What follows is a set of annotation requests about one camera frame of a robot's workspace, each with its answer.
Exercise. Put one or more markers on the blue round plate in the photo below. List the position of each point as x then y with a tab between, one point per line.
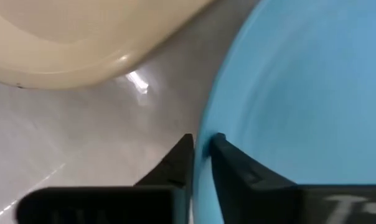
300	93

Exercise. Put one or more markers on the beige plastic tray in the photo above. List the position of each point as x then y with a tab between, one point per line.
51	37

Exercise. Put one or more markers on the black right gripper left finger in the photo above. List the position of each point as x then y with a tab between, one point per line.
113	205

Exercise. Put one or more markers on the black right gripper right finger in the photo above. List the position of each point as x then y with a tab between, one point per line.
253	196

